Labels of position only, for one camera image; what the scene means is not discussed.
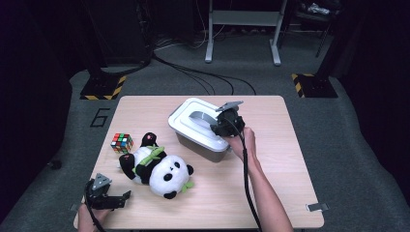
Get black yellow striped stand base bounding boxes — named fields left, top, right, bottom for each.
left=291, top=72, right=339, bottom=100
left=79, top=73, right=128, bottom=102

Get white box lid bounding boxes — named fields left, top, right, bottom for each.
left=167, top=97, right=231, bottom=154

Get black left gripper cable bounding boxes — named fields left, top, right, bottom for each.
left=83, top=179, right=107, bottom=232

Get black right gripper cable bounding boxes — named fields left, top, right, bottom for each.
left=224, top=117, right=263, bottom=232

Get panda plush toy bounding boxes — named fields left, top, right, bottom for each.
left=117, top=131, right=195, bottom=200

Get dark equipment cabinet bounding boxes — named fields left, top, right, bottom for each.
left=84, top=0, right=153, bottom=67

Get dark chair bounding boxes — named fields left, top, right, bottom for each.
left=282, top=0, right=343, bottom=60

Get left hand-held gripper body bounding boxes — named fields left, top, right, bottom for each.
left=84, top=173, right=114, bottom=211

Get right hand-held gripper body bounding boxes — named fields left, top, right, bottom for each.
left=213, top=101, right=247, bottom=138

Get colourful puzzle cube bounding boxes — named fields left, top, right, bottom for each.
left=110, top=132, right=134, bottom=155

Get white metal stand frame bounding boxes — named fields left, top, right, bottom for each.
left=204, top=0, right=289, bottom=68

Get person's right hand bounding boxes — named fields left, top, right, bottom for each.
left=224, top=126, right=257, bottom=162

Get person's left hand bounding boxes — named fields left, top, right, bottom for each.
left=76, top=203, right=111, bottom=232

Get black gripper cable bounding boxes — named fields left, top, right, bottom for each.
left=83, top=179, right=107, bottom=232
left=224, top=117, right=263, bottom=232

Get black round floor knob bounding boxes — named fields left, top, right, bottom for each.
left=47, top=159, right=63, bottom=171

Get black floor cables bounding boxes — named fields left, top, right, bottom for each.
left=152, top=51, right=258, bottom=97

